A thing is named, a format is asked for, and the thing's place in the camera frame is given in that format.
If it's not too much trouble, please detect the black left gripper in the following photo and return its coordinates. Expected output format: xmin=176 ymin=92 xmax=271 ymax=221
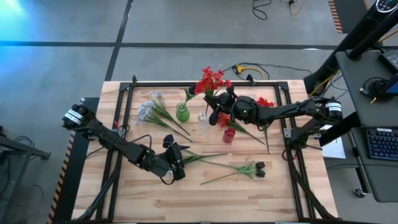
xmin=151 ymin=134 xmax=191 ymax=182

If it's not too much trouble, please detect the yellow power plug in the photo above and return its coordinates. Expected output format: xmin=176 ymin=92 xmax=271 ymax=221
xmin=231 ymin=63 xmax=267 ymax=81

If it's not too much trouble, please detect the black side stand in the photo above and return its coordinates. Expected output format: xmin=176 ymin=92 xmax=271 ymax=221
xmin=0 ymin=124 xmax=52 ymax=224

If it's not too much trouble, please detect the black tower fan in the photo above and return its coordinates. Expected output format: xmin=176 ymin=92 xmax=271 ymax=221
xmin=303 ymin=0 xmax=398 ymax=96

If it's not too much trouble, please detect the black hazard striped mat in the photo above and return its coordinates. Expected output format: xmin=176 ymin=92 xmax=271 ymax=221
xmin=328 ymin=0 xmax=369 ymax=34
xmin=46 ymin=96 xmax=102 ymax=224

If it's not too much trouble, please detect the grey side desk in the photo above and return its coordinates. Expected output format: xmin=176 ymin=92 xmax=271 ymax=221
xmin=334 ymin=49 xmax=398 ymax=203

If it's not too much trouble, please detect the black aluminium table frame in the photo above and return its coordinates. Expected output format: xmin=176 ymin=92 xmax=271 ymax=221
xmin=76 ymin=74 xmax=343 ymax=224

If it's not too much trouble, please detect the black power cable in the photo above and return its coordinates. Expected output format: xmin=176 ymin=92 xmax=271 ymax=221
xmin=223 ymin=62 xmax=313 ymax=82

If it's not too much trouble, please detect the clear glass vase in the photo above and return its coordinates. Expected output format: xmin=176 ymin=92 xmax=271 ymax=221
xmin=198 ymin=112 xmax=211 ymax=130

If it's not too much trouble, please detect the green glass vase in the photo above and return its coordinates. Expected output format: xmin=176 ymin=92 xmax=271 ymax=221
xmin=175 ymin=101 xmax=191 ymax=123

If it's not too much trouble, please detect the yellow floor cable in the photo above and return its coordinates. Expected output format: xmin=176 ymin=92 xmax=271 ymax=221
xmin=288 ymin=0 xmax=304 ymax=16

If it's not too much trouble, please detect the black round pole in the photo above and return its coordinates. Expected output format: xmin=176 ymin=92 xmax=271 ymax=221
xmin=347 ymin=12 xmax=398 ymax=62

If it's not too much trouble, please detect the white artificial flower bunch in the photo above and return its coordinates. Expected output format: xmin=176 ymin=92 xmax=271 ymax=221
xmin=133 ymin=100 xmax=193 ymax=143
xmin=182 ymin=150 xmax=228 ymax=165
xmin=148 ymin=90 xmax=191 ymax=136

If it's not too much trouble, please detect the black backlit keyboard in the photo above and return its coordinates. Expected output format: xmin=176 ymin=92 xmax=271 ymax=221
xmin=366 ymin=128 xmax=398 ymax=162

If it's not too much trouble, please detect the black artificial tulip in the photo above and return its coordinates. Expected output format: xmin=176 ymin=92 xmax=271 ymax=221
xmin=198 ymin=159 xmax=267 ymax=179
xmin=183 ymin=84 xmax=198 ymax=108
xmin=200 ymin=160 xmax=267 ymax=185

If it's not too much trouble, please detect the red artificial flower bunch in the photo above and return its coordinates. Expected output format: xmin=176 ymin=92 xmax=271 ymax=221
xmin=194 ymin=65 xmax=233 ymax=116
xmin=216 ymin=112 xmax=266 ymax=146
xmin=256 ymin=96 xmax=275 ymax=155

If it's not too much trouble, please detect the red glass vase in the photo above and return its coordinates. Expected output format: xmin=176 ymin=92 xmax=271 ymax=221
xmin=222 ymin=126 xmax=236 ymax=144

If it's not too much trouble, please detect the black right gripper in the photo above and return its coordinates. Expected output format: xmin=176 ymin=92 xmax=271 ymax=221
xmin=208 ymin=85 xmax=239 ymax=127

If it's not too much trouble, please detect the black floor cable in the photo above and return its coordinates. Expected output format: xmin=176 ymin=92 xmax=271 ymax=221
xmin=251 ymin=0 xmax=273 ymax=21

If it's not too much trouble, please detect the dark laptop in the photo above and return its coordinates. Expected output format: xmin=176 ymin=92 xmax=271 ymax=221
xmin=377 ymin=49 xmax=398 ymax=74

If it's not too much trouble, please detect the white paper sheet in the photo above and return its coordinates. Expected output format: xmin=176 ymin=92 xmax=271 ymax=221
xmin=322 ymin=136 xmax=346 ymax=160

